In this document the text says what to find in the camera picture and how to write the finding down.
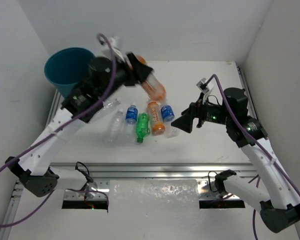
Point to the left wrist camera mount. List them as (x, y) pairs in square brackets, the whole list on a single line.
[(115, 43)]

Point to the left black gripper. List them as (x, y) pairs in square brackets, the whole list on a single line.
[(131, 72)]

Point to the crushed green bottle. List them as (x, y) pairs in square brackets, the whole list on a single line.
[(142, 127)]

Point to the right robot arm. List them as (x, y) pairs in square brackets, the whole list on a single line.
[(279, 205)]

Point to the clear bottle white cap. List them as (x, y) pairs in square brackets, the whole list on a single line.
[(113, 131)]

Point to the clear bottle near bin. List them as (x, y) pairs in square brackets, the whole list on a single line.
[(108, 107)]

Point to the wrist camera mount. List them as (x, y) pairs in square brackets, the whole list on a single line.
[(115, 43), (206, 87)]

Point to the aluminium rail frame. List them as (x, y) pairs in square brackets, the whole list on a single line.
[(152, 189)]

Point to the teal plastic bin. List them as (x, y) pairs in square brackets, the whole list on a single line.
[(67, 67)]

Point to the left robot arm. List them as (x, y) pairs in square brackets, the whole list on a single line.
[(79, 108)]

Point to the blue label bottle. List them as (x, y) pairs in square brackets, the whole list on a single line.
[(168, 116), (129, 127)]

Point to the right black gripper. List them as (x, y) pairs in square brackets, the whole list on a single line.
[(185, 121)]

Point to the orange label bottle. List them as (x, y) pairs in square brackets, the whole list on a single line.
[(155, 118), (153, 87)]

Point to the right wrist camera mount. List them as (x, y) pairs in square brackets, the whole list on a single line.
[(206, 87)]

